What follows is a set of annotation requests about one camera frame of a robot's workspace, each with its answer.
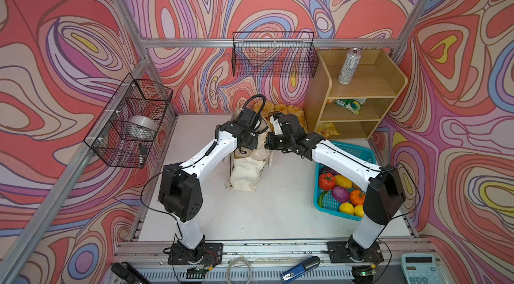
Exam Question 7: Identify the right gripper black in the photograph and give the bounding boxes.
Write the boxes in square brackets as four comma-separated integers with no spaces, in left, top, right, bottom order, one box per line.
[260,131,294,150]

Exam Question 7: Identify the white canvas tote bag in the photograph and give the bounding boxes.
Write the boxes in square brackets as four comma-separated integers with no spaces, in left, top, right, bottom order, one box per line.
[226,118,273,192]

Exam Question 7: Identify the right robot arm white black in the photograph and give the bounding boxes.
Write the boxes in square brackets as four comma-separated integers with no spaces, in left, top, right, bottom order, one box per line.
[265,115,406,262]

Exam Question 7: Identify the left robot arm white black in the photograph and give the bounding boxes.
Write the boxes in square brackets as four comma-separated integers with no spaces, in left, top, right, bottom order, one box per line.
[157,108,266,264]

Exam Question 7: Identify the striped croissant bread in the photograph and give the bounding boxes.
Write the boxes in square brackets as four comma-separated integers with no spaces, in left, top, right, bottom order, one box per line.
[287,105,309,133]

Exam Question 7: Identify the sugared bread roll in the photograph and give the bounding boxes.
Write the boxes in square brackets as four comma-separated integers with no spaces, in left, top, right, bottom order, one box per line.
[261,101,275,119]

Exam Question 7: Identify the yellow chips bag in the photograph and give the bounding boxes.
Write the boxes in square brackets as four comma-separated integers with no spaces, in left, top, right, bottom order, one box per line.
[316,122,339,139]

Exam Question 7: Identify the red toy tomato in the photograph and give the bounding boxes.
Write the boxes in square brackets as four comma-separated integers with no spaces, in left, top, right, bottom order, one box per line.
[318,173,337,191]

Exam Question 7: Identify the yellow toy corn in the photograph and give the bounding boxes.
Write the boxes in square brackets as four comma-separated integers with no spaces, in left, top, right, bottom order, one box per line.
[335,175,353,189]

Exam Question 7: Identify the green snack packet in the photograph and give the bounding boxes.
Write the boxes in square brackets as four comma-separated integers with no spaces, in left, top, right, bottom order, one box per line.
[333,98,367,115]

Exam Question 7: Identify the wooden shelf unit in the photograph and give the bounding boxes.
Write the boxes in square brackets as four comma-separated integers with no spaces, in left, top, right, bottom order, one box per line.
[303,49,408,139]

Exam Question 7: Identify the purple toy onion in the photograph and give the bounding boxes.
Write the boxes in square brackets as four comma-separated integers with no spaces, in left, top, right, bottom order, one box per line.
[331,186,350,203]

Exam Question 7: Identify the teal plastic basket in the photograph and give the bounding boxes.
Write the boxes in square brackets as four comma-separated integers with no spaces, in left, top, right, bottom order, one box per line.
[313,163,365,221]

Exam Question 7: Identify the yellow toy lemon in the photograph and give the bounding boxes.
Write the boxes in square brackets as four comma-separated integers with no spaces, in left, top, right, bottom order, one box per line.
[353,205,365,218]
[339,202,356,216]

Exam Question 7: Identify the orange toy pumpkin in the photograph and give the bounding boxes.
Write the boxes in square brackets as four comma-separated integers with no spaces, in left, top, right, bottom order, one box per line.
[349,190,366,206]

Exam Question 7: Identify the silver pink drink can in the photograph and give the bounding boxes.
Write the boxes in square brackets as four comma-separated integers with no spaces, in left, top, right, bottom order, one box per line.
[338,48,362,85]

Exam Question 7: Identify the yellow toy lemon right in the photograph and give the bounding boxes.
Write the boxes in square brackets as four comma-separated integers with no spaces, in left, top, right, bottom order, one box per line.
[353,205,365,218]

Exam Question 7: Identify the silver tape roll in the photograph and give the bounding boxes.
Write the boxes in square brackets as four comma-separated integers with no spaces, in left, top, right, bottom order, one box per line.
[127,115,158,141]

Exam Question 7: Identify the blue black handheld tool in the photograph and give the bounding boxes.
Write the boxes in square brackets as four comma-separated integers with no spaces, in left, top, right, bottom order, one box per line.
[281,256,321,284]

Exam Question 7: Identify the white calculator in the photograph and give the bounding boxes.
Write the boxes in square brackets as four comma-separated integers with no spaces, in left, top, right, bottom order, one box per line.
[401,253,443,284]

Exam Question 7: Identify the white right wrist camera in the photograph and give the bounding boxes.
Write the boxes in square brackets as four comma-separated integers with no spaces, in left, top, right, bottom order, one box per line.
[270,115,282,135]

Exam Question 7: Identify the black wire basket back wall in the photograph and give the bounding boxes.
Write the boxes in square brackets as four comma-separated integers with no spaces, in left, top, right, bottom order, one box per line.
[232,30,319,78]

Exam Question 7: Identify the black wire basket wall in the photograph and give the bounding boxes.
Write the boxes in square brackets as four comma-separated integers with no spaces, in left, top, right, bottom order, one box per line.
[232,30,319,78]
[84,74,173,168]

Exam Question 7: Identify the black wire basket left wall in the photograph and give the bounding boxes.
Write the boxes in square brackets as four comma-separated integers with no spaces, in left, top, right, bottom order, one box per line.
[84,74,173,168]

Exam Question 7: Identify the coiled white cable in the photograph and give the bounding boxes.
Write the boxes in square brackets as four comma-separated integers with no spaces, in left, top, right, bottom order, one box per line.
[225,256,253,284]

